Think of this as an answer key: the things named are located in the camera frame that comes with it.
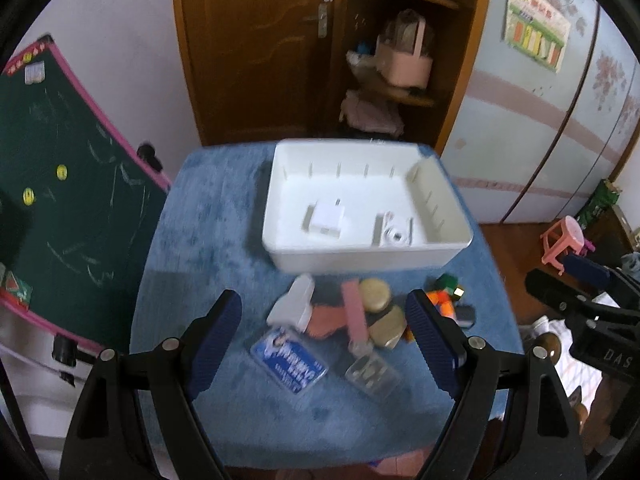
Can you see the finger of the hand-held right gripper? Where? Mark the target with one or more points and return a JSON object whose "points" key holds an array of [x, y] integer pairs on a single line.
{"points": [[587, 270], [555, 292]]}

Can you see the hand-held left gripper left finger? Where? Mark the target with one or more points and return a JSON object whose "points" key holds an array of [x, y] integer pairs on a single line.
{"points": [[220, 340]]}

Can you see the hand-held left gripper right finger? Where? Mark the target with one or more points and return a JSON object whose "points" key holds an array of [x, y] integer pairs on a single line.
{"points": [[431, 342]]}

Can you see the small black case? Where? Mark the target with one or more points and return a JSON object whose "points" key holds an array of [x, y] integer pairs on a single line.
{"points": [[465, 316]]}

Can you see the colourful puzzle cube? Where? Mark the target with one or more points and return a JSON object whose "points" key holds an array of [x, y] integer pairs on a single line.
{"points": [[445, 292]]}

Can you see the blue card packet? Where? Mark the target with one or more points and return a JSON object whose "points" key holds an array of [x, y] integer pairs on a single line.
{"points": [[287, 360]]}

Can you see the pink ribbed bar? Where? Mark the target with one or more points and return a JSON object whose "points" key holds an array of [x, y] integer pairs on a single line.
{"points": [[356, 310]]}

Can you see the white plastic storage bin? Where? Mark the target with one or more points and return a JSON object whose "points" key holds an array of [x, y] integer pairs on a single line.
{"points": [[350, 195]]}

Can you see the pink plastic stool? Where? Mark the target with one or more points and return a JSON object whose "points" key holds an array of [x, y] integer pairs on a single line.
{"points": [[567, 237]]}

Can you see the white checked bedding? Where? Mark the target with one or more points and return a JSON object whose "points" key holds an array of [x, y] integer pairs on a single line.
{"points": [[575, 375]]}

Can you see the oval gold tin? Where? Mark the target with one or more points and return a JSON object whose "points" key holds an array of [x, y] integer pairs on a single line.
{"points": [[387, 327]]}

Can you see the brown wooden knob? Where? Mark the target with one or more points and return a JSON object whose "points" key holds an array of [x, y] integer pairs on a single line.
{"points": [[547, 344]]}

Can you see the clear plastic box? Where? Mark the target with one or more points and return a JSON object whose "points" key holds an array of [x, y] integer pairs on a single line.
{"points": [[372, 375]]}

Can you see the green patterned packet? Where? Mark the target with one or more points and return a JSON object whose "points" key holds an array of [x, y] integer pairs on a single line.
{"points": [[597, 202]]}

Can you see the round gold tin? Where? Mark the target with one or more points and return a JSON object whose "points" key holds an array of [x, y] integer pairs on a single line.
{"points": [[376, 292]]}

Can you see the white spray bottle head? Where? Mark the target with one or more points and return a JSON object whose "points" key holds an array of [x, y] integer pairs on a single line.
{"points": [[292, 302]]}

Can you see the blue fuzzy table cover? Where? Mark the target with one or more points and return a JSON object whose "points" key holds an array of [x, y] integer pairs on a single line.
{"points": [[200, 240]]}

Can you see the pink sponge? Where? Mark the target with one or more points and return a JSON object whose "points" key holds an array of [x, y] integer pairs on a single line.
{"points": [[325, 325]]}

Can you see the pale blue wardrobe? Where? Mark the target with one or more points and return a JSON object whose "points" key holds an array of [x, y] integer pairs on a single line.
{"points": [[525, 135]]}

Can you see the white charger adapter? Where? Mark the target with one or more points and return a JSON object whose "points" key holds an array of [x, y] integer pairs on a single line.
{"points": [[325, 217]]}

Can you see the yellow round magnet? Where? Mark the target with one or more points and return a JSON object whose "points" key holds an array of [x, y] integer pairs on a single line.
{"points": [[28, 195], [61, 172]]}

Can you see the pink folded cloth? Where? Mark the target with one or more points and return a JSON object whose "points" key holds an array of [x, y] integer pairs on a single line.
{"points": [[370, 112]]}

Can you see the wooden corner shelf unit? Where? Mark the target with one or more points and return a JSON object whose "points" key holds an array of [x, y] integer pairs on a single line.
{"points": [[450, 60]]}

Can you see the brown wooden door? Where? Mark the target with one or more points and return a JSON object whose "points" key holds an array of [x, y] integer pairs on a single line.
{"points": [[250, 50]]}

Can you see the blue and white shelf item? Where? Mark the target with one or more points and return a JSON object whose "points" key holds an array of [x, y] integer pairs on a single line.
{"points": [[361, 54]]}

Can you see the white board eraser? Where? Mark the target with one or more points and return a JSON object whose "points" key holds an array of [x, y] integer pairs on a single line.
{"points": [[34, 73]]}

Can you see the green chalkboard with pink frame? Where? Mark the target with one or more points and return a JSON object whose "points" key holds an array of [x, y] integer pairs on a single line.
{"points": [[75, 210]]}

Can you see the colourful wall poster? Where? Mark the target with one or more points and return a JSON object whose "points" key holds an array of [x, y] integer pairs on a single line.
{"points": [[537, 25]]}

